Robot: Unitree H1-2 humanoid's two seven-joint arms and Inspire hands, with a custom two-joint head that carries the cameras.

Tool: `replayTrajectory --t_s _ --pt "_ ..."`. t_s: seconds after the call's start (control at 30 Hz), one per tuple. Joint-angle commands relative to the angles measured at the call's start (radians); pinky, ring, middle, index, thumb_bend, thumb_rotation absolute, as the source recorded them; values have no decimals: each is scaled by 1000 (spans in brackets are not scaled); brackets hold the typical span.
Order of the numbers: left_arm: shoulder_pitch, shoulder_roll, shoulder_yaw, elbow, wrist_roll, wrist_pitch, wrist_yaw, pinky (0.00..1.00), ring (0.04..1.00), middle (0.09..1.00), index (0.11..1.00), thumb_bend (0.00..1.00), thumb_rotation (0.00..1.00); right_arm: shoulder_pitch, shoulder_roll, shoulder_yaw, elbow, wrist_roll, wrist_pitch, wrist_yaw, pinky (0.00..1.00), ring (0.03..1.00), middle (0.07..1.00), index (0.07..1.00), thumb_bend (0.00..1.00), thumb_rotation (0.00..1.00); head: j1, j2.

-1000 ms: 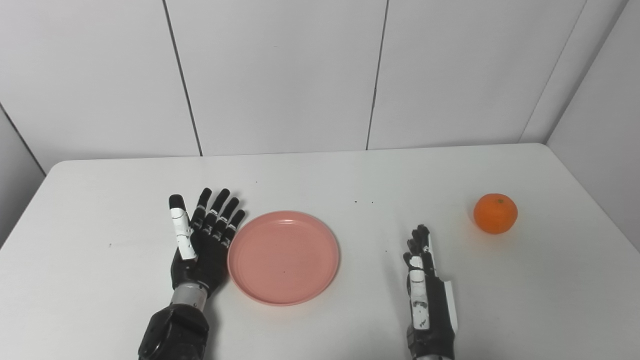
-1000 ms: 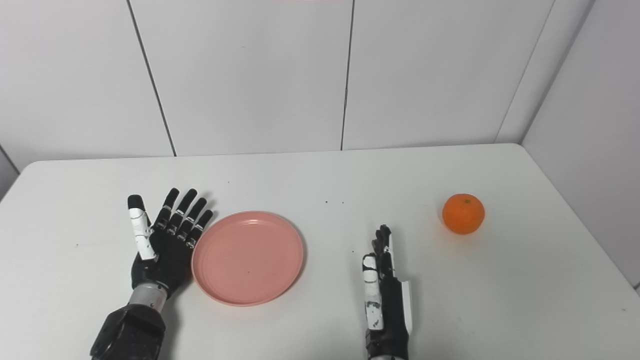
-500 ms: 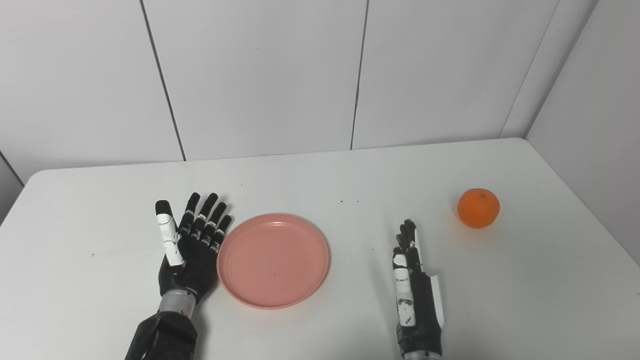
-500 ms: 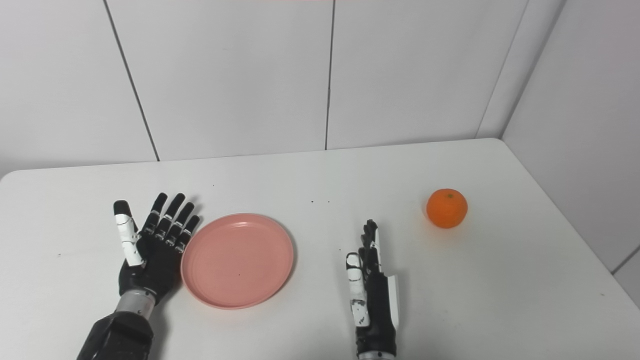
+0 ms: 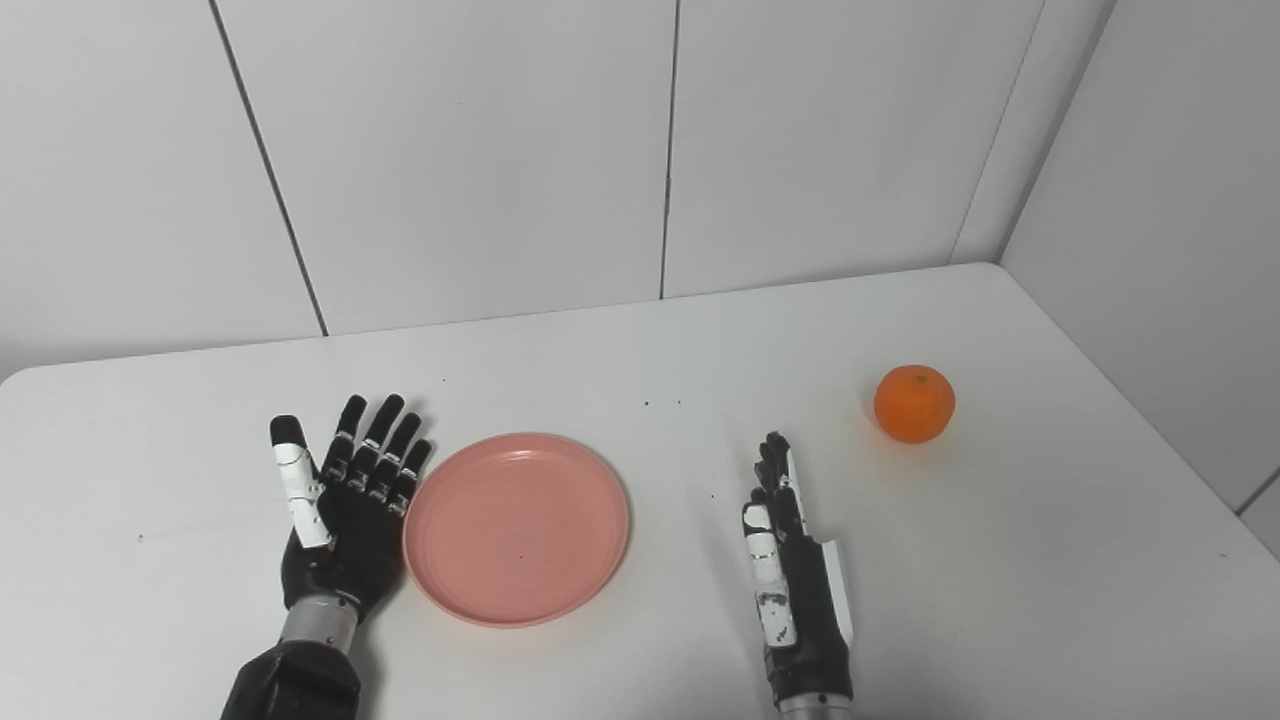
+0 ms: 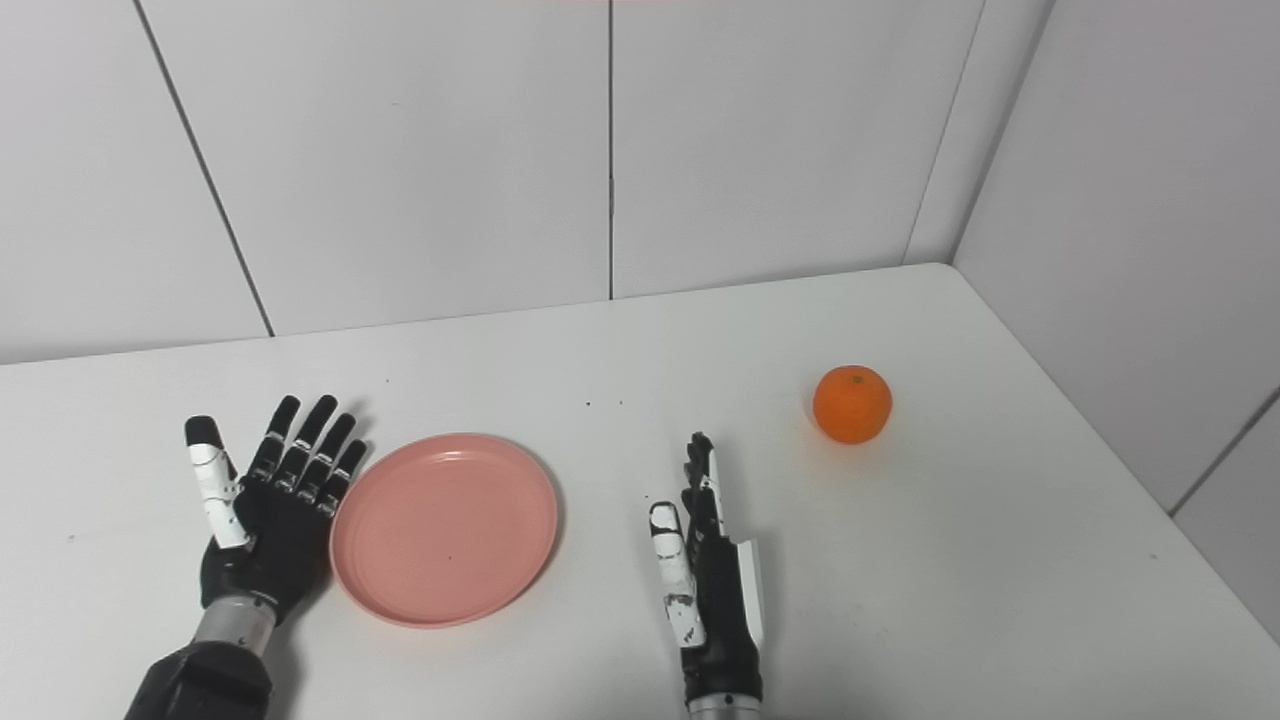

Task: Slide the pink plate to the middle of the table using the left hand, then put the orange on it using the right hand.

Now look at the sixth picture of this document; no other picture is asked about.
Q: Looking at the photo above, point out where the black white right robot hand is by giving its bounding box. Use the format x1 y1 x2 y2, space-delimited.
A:
647 432 767 707

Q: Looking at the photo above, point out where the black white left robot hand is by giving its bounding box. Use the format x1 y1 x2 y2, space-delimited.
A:
184 395 369 627

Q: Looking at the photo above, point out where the pink round plate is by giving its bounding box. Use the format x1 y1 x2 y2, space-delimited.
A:
329 432 559 629

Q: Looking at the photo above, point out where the orange fruit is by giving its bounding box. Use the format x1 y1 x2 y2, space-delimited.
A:
812 365 893 445

